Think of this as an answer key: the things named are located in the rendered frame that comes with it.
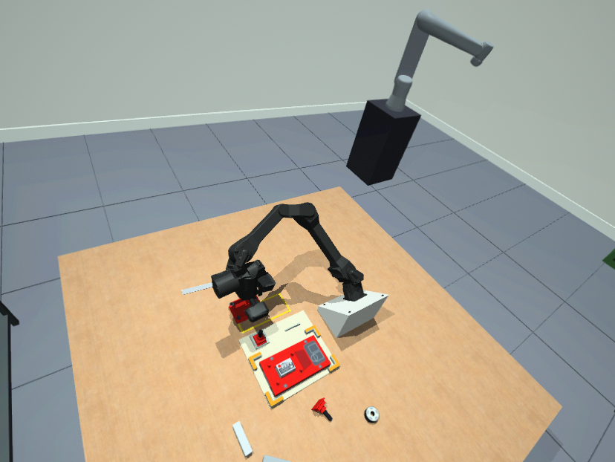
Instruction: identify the red hollow shell with corner holes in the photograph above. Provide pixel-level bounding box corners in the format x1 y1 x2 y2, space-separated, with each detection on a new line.
229 299 251 324

